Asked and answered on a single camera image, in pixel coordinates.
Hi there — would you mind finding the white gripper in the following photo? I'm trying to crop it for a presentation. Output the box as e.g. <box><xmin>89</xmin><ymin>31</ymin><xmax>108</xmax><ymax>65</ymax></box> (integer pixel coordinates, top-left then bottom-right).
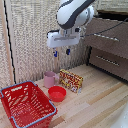
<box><xmin>46</xmin><ymin>28</ymin><xmax>82</xmax><ymax>58</ymax></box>

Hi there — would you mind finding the yellow red snack box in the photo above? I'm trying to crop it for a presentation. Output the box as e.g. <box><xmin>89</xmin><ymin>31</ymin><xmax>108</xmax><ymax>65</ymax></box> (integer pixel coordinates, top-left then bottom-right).
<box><xmin>58</xmin><ymin>68</ymin><xmax>85</xmax><ymax>94</ymax></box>

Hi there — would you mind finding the pink plastic mug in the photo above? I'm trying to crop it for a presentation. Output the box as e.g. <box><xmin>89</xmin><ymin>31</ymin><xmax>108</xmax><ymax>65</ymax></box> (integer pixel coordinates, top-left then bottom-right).
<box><xmin>43</xmin><ymin>70</ymin><xmax>60</xmax><ymax>89</ymax></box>

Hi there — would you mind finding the red plastic bowl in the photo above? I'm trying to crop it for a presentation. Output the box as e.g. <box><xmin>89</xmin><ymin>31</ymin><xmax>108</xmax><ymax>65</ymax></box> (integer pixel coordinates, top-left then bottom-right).
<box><xmin>47</xmin><ymin>85</ymin><xmax>67</xmax><ymax>103</ymax></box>

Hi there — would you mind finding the brown drawer cabinet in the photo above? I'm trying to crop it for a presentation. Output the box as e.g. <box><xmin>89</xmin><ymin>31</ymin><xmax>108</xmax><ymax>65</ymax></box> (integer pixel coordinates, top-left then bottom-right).
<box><xmin>82</xmin><ymin>9</ymin><xmax>128</xmax><ymax>82</ymax></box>

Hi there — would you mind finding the red plastic shopping basket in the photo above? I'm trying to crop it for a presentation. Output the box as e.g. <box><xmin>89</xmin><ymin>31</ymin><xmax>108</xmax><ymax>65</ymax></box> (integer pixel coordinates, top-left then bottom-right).
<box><xmin>0</xmin><ymin>80</ymin><xmax>58</xmax><ymax>128</ymax></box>

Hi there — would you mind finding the silver drawer handle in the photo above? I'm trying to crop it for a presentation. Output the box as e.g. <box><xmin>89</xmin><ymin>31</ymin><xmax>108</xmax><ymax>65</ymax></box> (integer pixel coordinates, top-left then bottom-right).
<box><xmin>95</xmin><ymin>55</ymin><xmax>121</xmax><ymax>67</ymax></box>
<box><xmin>92</xmin><ymin>32</ymin><xmax>120</xmax><ymax>43</ymax></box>

